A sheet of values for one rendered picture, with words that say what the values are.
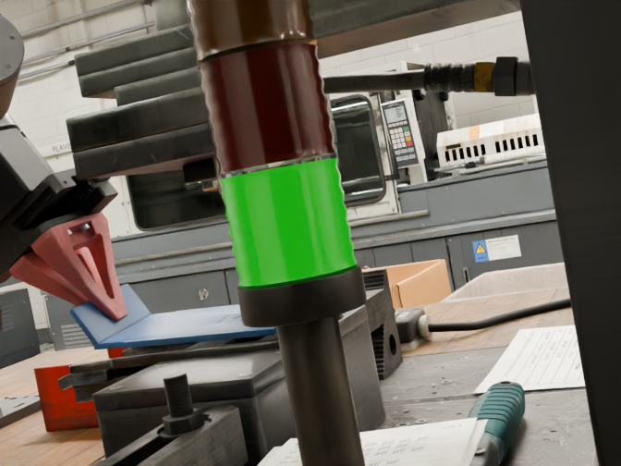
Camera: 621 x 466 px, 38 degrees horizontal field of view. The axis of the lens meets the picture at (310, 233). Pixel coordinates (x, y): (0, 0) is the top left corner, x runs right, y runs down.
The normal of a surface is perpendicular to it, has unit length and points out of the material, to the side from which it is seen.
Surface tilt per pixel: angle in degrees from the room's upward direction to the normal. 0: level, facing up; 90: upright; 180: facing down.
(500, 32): 90
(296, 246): 104
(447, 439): 2
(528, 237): 90
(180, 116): 90
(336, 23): 90
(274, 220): 76
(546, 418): 0
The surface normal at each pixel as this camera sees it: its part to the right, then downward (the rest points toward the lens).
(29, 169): 0.70, -0.59
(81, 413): -0.36, 0.11
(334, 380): 0.51, -0.05
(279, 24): 0.49, 0.20
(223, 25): -0.44, -0.12
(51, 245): -0.09, 0.47
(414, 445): -0.21, -0.98
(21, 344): 0.89, -0.14
